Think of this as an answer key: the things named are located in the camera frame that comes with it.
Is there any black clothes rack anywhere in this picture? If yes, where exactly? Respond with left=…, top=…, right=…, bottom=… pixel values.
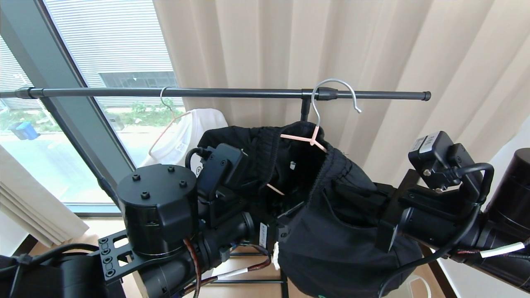
left=0, top=86, right=432, bottom=298

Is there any white laundry basket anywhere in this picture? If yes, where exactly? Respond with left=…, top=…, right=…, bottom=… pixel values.
left=383, top=274, right=432, bottom=298

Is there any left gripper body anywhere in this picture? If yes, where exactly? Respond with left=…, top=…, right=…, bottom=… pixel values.
left=195, top=203, right=290, bottom=269

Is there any window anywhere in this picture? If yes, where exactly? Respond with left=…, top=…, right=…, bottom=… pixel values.
left=0, top=0, right=187, bottom=216

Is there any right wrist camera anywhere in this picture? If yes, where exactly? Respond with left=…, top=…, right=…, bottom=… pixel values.
left=408, top=131, right=495, bottom=203

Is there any beige curtain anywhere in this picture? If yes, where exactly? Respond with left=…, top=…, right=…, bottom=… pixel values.
left=152, top=0, right=530, bottom=191
left=0, top=147, right=89, bottom=248

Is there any black garment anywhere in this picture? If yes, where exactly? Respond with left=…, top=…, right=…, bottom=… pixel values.
left=198, top=121, right=423, bottom=298

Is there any pink clothes hanger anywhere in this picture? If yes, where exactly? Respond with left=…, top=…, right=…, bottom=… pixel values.
left=148, top=86, right=193, bottom=157
left=266, top=79, right=362, bottom=196

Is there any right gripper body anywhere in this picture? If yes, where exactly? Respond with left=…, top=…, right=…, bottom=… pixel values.
left=375, top=169, right=483, bottom=253

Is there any white printed t-shirt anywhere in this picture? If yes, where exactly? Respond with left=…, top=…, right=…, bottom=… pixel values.
left=139, top=108, right=229, bottom=176

